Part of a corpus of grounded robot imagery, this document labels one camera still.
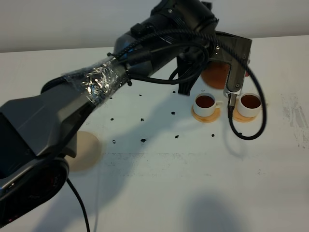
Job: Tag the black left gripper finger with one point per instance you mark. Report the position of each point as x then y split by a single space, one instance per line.
185 87

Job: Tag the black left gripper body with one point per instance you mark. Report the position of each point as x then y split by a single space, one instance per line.
194 58

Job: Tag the brown clay teapot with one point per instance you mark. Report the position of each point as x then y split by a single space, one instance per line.
216 74

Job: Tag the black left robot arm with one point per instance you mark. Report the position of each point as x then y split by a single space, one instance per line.
171 47

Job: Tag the left white teacup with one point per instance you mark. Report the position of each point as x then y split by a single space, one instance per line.
205 104

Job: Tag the white teacup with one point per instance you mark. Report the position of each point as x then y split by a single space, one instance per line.
205 104
249 105

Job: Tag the left wooden coaster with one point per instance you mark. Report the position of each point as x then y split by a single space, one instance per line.
208 119

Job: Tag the right wooden coaster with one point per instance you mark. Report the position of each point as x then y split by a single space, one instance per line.
239 118

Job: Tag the right white teacup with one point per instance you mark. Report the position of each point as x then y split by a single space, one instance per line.
249 105

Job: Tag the large round wooden coaster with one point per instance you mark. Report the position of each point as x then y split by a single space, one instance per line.
88 152

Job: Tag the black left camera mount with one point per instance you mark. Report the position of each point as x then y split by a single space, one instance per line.
231 49

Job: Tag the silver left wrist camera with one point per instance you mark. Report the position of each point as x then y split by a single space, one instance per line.
231 93

